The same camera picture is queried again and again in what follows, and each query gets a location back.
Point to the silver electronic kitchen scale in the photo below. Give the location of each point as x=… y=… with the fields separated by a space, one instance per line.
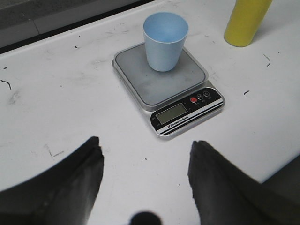
x=174 y=101

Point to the yellow squeeze bottle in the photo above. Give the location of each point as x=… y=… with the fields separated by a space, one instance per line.
x=245 y=20

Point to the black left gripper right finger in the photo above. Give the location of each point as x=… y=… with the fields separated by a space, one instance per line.
x=225 y=195

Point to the grey stone counter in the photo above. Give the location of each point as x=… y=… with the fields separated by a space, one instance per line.
x=24 y=19

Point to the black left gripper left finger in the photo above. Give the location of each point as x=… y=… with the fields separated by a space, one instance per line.
x=62 y=195

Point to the light blue plastic cup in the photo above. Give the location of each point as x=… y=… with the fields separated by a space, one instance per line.
x=164 y=37

